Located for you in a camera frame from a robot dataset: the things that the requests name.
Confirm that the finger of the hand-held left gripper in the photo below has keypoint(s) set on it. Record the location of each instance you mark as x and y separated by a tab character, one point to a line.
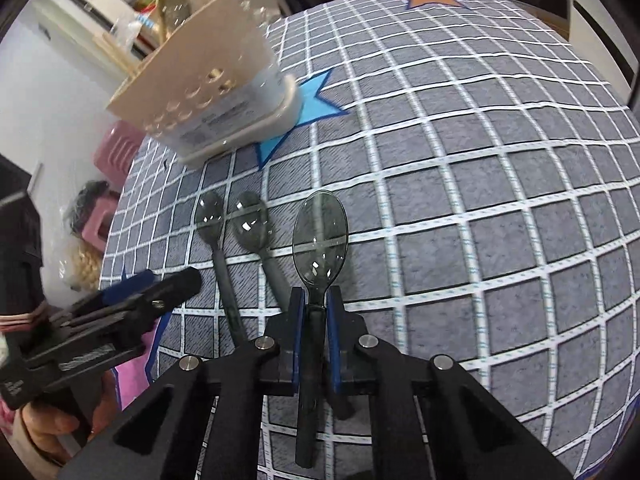
125	287
177	285

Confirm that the person's left hand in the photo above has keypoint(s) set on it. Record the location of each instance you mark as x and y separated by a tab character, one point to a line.
45	430

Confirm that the black bag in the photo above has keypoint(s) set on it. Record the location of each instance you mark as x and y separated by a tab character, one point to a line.
87	200

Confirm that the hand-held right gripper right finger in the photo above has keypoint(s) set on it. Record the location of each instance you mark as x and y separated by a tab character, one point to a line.
334	340

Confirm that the pink star sticker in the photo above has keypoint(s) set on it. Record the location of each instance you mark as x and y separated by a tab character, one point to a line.
135	385

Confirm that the grey checkered tablecloth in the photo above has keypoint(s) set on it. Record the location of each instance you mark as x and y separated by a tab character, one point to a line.
450	185

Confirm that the blue star sticker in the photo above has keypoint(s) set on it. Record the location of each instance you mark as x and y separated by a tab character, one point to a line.
310	105

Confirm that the beige plastic utensil holder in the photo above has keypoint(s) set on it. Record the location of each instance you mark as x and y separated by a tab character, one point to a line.
210	85

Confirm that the pink plastic stool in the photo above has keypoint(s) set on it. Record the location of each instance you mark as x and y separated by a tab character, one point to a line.
97	225
117	155

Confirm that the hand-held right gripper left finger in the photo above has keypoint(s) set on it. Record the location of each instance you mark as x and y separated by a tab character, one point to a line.
296	340

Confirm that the golden mesh bag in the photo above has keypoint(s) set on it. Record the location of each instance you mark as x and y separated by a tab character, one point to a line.
82	265

